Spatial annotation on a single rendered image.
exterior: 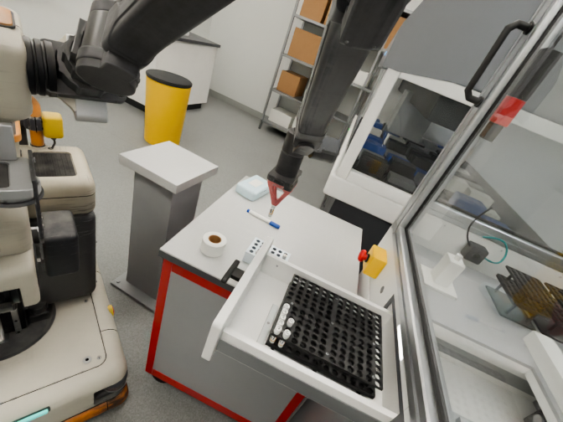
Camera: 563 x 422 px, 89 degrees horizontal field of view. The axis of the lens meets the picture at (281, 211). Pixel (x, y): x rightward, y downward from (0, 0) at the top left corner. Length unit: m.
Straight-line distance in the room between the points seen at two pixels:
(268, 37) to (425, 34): 3.99
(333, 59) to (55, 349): 1.18
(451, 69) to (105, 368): 1.54
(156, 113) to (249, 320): 2.61
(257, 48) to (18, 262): 4.70
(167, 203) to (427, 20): 1.16
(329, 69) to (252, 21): 4.84
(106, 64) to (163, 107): 2.56
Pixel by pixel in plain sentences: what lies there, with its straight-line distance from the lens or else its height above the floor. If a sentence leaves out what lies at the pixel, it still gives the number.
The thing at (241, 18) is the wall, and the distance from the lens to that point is 5.31.
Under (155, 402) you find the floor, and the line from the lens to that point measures 1.47.
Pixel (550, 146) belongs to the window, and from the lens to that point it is 0.60.
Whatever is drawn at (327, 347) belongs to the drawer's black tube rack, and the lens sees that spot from 0.61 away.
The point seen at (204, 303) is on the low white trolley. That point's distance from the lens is 0.93.
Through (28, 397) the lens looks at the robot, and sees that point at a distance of 1.21.
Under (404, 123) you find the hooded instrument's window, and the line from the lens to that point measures 1.28.
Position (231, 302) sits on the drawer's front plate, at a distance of 0.55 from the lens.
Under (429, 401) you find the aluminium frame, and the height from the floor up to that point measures 0.99.
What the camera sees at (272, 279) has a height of 0.84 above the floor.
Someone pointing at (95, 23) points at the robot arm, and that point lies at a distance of 0.53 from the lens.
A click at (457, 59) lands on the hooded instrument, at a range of 1.27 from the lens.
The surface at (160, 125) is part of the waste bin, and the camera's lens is 3.09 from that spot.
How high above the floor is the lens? 1.36
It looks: 31 degrees down
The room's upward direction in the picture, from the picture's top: 22 degrees clockwise
